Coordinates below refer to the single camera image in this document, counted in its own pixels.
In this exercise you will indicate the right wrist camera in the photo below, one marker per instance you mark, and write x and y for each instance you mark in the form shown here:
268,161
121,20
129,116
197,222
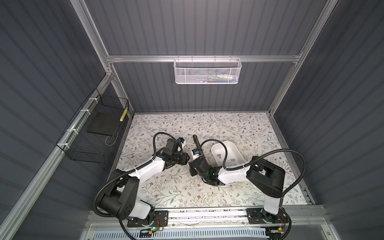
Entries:
195,153

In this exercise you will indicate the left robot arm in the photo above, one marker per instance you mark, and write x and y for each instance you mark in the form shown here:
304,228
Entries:
118,198

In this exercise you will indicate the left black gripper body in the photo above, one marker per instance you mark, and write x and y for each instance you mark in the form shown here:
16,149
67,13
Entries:
181,159

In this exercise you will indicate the white wire wall basket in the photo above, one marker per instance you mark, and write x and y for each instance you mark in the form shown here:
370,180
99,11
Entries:
207,71

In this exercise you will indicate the white plastic tray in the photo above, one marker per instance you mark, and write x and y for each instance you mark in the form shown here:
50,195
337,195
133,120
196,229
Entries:
234,157

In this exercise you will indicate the white vent strip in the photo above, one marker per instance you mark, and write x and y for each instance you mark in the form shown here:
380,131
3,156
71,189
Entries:
204,233

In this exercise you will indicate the black foam pad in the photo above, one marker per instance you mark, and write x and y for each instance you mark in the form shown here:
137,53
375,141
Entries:
105,124

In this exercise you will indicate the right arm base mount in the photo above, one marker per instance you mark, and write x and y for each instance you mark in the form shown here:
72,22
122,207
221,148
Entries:
260,216

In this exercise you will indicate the yellow marker pen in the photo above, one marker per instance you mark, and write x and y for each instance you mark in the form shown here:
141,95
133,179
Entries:
123,114

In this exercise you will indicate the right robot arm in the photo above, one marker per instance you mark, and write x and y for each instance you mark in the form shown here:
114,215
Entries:
266,176

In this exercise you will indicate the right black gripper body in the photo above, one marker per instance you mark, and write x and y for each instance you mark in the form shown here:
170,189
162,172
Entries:
193,172

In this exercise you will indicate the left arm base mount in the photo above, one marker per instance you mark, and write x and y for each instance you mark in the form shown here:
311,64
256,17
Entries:
155,218

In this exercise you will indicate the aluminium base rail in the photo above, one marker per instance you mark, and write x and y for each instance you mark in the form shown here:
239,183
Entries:
181,218

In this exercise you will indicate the black wire side basket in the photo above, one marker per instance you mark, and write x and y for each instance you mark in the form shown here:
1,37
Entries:
79,145

